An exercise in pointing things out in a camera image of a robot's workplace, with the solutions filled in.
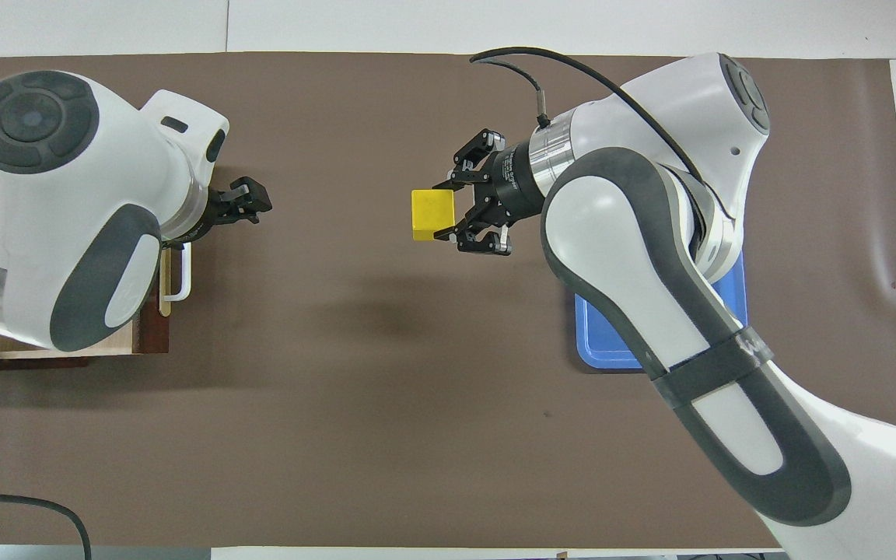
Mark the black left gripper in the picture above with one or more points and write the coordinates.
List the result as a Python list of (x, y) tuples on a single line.
[(211, 210)]

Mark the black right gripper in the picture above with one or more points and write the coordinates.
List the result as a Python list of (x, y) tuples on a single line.
[(516, 183)]

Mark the yellow cube block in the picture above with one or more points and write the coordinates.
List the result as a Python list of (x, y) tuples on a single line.
[(432, 216)]

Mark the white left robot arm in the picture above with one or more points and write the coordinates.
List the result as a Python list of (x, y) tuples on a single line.
[(67, 210)]

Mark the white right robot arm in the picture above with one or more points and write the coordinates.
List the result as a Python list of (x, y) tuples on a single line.
[(650, 257)]

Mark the blue plastic tray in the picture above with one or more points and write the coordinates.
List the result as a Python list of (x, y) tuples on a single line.
[(600, 342)]

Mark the brown table mat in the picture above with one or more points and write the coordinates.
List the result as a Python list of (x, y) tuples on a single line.
[(339, 428)]

